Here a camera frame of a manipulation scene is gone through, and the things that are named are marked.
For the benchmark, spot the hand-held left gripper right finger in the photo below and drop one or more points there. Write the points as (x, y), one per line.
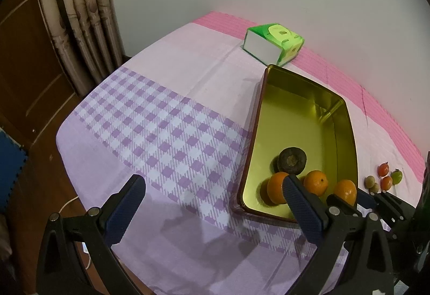
(302, 211)

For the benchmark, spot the pink foam mat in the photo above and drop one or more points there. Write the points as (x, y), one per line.
(336, 69)

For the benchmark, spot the tan longan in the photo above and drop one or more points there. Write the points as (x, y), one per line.
(375, 188)
(370, 180)

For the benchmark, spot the orange cherry tomato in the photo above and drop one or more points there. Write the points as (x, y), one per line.
(346, 190)

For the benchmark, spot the orange tangerine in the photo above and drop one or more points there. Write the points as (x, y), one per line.
(315, 180)
(275, 187)

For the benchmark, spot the beige patterned curtain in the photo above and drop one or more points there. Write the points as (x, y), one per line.
(77, 12)

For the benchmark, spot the red cherry tomato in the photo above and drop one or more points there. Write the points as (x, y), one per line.
(383, 169)

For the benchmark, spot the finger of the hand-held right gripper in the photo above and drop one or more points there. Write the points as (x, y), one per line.
(366, 198)
(346, 205)

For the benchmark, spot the green tissue pack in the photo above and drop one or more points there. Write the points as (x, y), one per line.
(262, 46)

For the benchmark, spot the white power strip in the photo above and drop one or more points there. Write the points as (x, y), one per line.
(84, 248)

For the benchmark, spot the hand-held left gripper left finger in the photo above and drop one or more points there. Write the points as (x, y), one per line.
(126, 211)

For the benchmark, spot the green cherry tomato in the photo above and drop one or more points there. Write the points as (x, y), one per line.
(396, 176)

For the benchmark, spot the gold and maroon tin box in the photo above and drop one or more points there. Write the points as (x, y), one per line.
(295, 120)

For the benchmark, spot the brown wooden cabinet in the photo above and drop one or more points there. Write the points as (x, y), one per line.
(27, 63)

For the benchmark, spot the orange-red cherry tomato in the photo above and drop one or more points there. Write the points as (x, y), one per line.
(386, 182)

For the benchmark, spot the dark brown fruit with scar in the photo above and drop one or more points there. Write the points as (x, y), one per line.
(291, 158)

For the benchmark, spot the blue foam mat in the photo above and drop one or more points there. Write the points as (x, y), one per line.
(10, 164)

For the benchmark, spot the purple checked tablecloth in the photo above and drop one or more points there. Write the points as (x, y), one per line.
(168, 96)

